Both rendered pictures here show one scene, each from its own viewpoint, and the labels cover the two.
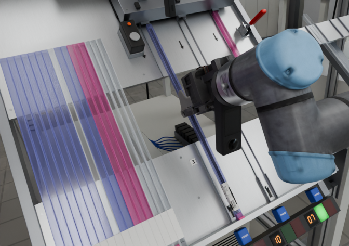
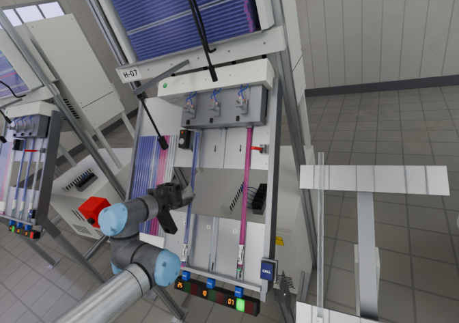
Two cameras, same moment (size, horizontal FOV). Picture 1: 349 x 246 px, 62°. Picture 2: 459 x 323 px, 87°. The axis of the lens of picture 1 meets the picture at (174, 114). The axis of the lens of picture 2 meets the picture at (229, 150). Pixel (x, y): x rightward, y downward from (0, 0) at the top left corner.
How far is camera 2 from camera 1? 90 cm
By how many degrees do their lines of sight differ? 51
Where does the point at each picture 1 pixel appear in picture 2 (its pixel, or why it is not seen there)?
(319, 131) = (115, 255)
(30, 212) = not seen: hidden behind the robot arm
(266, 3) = not seen: outside the picture
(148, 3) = (195, 121)
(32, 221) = not seen: hidden behind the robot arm
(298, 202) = (407, 304)
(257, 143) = (224, 235)
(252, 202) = (200, 263)
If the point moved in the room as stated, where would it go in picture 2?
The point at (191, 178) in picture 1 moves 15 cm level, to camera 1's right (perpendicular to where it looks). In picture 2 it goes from (179, 230) to (201, 251)
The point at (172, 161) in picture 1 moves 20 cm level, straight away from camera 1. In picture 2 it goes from (176, 216) to (213, 186)
